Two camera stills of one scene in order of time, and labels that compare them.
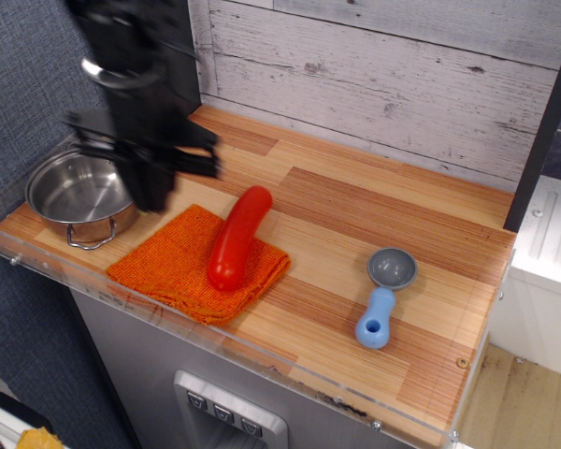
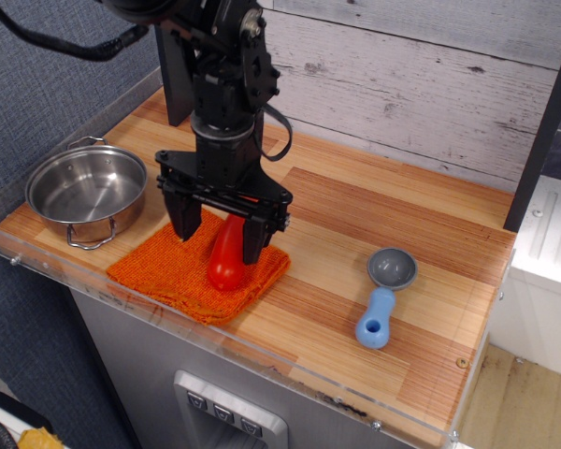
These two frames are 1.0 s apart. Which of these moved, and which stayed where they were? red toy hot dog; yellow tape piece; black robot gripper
Moved: black robot gripper
Stayed: yellow tape piece; red toy hot dog
